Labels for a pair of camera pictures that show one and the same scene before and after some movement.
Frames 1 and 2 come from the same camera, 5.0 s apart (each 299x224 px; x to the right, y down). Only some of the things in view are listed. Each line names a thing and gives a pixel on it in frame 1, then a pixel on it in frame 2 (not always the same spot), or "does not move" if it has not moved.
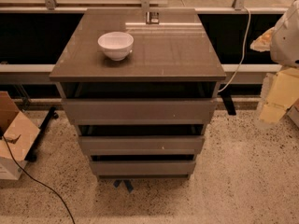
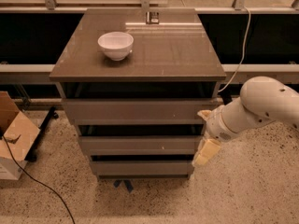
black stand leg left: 32,152 does not move
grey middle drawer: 142,145 does not move
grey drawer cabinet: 142,117 does not move
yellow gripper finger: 263,43 → 205,113
